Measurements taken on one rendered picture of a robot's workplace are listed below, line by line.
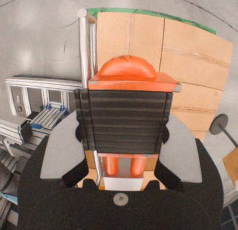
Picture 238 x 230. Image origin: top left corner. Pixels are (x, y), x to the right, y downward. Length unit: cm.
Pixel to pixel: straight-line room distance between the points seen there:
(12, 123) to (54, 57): 101
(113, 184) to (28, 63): 171
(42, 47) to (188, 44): 146
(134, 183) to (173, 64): 74
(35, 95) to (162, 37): 137
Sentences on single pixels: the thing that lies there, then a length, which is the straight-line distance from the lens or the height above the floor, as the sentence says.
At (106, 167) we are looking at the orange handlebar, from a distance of 18.
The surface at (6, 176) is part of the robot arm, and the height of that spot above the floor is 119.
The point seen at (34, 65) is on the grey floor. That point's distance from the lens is 172.
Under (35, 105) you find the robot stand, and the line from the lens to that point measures 162.
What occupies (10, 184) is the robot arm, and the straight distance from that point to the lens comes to 61.
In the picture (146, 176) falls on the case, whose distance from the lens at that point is 47.
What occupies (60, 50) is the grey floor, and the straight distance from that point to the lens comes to 149.
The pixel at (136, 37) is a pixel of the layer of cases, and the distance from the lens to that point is 77.
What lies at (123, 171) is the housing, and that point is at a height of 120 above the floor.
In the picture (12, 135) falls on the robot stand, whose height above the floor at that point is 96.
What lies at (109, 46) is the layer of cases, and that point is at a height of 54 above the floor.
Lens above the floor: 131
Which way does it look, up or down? 61 degrees down
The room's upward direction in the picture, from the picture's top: 174 degrees counter-clockwise
